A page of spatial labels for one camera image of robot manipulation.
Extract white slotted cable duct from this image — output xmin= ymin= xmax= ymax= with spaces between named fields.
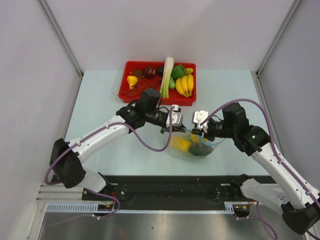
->
xmin=45 ymin=202 xmax=235 ymax=215

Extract white toy radish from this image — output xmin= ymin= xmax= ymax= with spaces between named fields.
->
xmin=160 ymin=57 xmax=174 ymax=98

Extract green toy bell pepper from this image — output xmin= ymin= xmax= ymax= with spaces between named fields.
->
xmin=171 ymin=64 xmax=187 ymax=79

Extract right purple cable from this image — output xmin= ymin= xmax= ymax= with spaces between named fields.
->
xmin=199 ymin=99 xmax=320 ymax=240

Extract small purple toy plum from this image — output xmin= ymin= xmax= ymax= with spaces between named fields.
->
xmin=156 ymin=65 xmax=164 ymax=77

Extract red toy lobster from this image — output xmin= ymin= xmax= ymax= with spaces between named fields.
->
xmin=111 ymin=76 xmax=162 ymax=98

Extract dark purple toy onion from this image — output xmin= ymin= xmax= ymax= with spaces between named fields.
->
xmin=142 ymin=66 xmax=156 ymax=79

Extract clear zip top bag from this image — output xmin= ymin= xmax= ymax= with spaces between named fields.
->
xmin=167 ymin=129 xmax=225 ymax=160

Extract red plastic tray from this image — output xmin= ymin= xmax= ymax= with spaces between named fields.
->
xmin=118 ymin=61 xmax=197 ymax=106

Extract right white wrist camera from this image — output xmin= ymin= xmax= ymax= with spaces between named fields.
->
xmin=191 ymin=110 xmax=209 ymax=130

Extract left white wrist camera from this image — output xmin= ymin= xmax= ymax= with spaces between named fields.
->
xmin=165 ymin=104 xmax=183 ymax=128

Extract dark green toy avocado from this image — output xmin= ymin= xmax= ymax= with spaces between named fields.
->
xmin=188 ymin=143 xmax=214 ymax=157

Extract purple cable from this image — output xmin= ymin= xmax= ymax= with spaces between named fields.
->
xmin=199 ymin=99 xmax=320 ymax=240
xmin=44 ymin=106 xmax=176 ymax=226

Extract yellow toy mango slice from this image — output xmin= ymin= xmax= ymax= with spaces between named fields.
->
xmin=169 ymin=136 xmax=192 ymax=152

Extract yellow toy lemon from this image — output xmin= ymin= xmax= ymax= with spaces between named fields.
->
xmin=190 ymin=133 xmax=208 ymax=144

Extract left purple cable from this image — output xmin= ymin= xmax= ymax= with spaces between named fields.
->
xmin=44 ymin=106 xmax=176 ymax=226

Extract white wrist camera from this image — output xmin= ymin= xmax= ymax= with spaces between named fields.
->
xmin=165 ymin=104 xmax=183 ymax=128
xmin=191 ymin=110 xmax=209 ymax=130

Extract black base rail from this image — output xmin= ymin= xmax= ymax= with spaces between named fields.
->
xmin=82 ymin=174 xmax=275 ymax=212

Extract yellow toy banana bunch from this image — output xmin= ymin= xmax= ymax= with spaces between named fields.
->
xmin=175 ymin=68 xmax=194 ymax=98

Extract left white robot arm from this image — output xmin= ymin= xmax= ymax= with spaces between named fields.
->
xmin=44 ymin=88 xmax=184 ymax=200

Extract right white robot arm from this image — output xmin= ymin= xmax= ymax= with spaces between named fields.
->
xmin=191 ymin=99 xmax=320 ymax=235

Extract small toy cherry tomatoes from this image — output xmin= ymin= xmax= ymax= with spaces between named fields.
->
xmin=130 ymin=69 xmax=144 ymax=79

